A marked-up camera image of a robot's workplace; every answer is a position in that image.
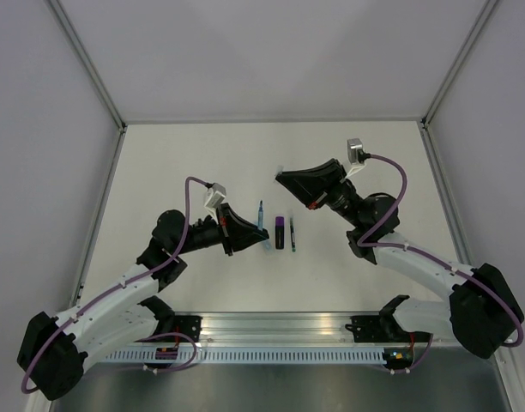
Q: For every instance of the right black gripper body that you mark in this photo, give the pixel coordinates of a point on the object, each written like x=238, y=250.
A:
x=335, y=184

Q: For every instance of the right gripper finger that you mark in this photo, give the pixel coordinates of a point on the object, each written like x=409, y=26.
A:
x=330, y=170
x=299, y=188

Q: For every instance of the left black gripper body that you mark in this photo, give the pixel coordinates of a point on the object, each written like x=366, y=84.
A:
x=226, y=229

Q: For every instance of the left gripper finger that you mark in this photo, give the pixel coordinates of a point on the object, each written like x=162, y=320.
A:
x=241, y=229
x=247, y=242

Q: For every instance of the slim blue pen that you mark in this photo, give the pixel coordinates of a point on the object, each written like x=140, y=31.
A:
x=260, y=216

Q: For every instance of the blue marker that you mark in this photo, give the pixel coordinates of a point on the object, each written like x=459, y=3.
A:
x=267, y=246

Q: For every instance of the black purple highlighter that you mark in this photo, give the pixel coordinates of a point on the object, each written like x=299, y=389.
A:
x=279, y=237

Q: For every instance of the green pen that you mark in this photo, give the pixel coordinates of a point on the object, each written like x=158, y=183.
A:
x=292, y=234

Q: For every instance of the purple highlighter cap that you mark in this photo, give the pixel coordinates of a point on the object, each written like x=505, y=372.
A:
x=279, y=221

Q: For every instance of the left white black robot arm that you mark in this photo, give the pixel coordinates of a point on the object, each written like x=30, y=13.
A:
x=56, y=351

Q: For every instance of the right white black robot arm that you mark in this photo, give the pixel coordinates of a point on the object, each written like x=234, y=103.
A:
x=475, y=306

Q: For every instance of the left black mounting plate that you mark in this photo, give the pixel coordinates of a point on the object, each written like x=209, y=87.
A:
x=189, y=325

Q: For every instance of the black mounting plate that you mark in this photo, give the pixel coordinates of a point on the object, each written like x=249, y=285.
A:
x=377, y=329
x=189, y=325

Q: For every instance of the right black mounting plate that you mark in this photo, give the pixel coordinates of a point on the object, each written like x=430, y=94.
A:
x=377, y=329

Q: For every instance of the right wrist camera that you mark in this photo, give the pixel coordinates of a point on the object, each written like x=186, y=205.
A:
x=356, y=157

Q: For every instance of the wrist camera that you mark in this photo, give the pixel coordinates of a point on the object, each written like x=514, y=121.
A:
x=356, y=157
x=213, y=198

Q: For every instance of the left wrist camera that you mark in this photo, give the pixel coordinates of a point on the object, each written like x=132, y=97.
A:
x=213, y=198

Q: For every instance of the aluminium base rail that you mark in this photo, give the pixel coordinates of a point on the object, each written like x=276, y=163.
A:
x=254, y=329

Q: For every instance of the white slotted cable duct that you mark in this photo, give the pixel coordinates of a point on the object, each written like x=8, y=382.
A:
x=245, y=355

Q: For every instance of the right aluminium frame post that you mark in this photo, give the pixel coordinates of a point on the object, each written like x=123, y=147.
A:
x=469, y=43

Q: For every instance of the aluminium frame post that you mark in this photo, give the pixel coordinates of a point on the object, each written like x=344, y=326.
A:
x=469, y=43
x=79, y=49

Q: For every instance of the left aluminium frame post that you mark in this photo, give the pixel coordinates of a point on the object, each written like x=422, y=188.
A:
x=79, y=49

